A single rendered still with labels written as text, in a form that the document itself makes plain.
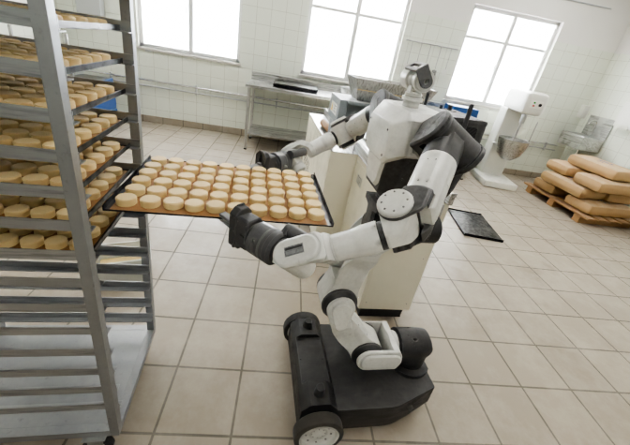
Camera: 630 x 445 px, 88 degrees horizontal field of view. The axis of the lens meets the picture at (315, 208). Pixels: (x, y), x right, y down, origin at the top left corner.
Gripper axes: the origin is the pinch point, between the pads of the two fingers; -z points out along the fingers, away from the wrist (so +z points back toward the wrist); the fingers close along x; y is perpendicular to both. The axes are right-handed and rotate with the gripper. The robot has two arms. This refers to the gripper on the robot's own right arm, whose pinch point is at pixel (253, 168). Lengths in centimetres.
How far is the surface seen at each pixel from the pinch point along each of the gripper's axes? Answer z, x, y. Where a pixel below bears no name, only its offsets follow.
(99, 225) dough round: -50, -13, -12
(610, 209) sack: 451, -74, 183
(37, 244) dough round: -66, -13, -11
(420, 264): 85, -56, 55
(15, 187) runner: -68, 5, -7
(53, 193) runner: -62, 4, -2
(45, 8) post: -60, 43, 4
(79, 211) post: -60, 2, 4
